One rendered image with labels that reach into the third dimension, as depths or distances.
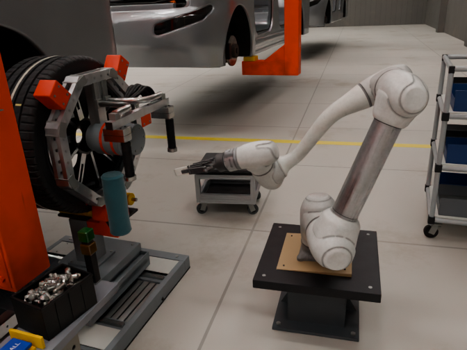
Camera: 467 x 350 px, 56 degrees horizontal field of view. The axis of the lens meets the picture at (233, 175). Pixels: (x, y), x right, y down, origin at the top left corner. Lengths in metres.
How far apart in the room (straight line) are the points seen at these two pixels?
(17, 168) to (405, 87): 1.24
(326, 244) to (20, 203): 1.04
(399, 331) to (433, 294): 0.34
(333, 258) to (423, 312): 0.73
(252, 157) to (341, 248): 0.47
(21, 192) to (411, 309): 1.71
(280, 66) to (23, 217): 4.11
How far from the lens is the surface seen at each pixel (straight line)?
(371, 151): 1.60
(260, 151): 1.67
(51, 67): 1.82
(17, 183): 1.52
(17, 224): 1.55
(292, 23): 5.17
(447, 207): 2.79
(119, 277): 2.23
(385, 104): 1.55
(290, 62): 5.22
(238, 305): 2.19
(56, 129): 1.69
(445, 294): 2.40
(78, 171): 1.95
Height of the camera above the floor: 1.36
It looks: 22 degrees down
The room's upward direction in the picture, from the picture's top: 3 degrees counter-clockwise
